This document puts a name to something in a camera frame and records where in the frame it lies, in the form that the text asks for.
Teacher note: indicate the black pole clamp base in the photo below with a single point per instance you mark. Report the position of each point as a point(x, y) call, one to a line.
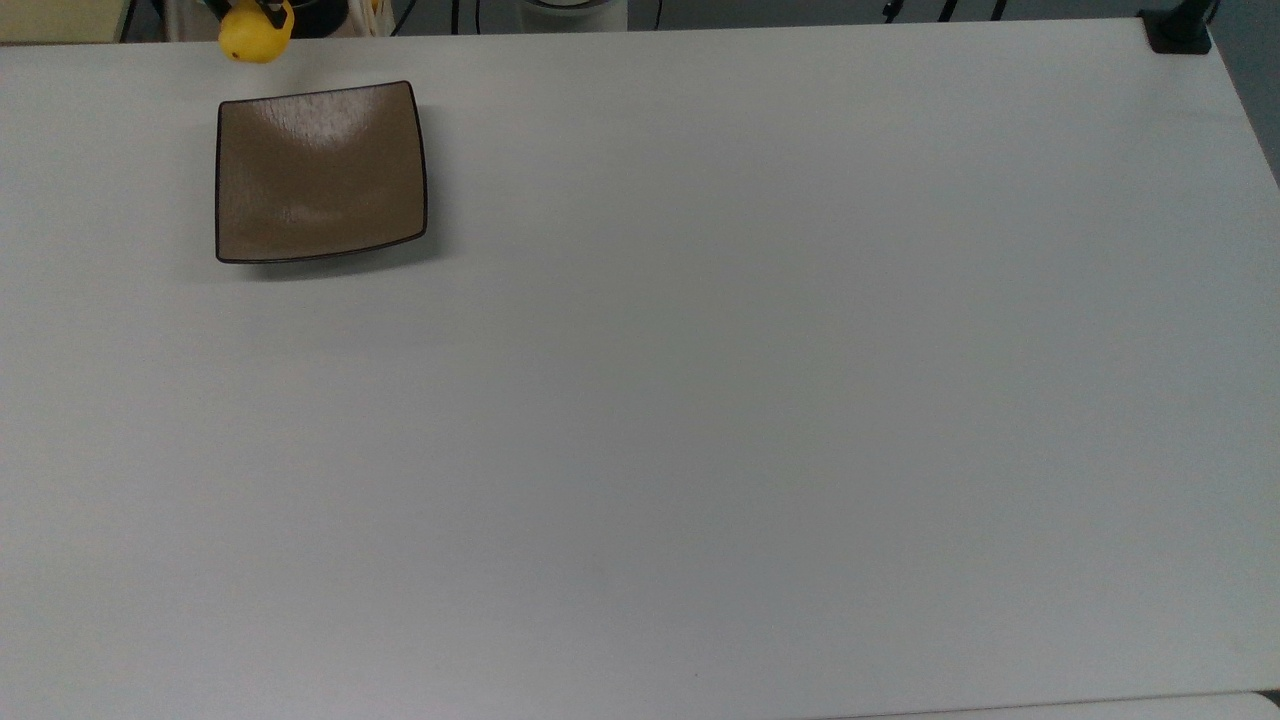
point(1178, 30)

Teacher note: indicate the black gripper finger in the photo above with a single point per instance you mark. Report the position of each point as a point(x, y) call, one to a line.
point(273, 12)
point(216, 7)

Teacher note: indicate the light wooden board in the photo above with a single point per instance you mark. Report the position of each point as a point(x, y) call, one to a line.
point(60, 18)

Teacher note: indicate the black round background object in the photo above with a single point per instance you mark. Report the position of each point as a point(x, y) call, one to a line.
point(318, 15)

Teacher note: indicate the brown square ceramic plate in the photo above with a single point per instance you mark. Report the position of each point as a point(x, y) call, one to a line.
point(320, 175)

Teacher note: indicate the cream fabric bag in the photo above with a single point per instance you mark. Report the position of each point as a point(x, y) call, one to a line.
point(370, 15)

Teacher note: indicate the yellow lemon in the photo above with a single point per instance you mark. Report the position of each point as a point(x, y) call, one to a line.
point(252, 40)

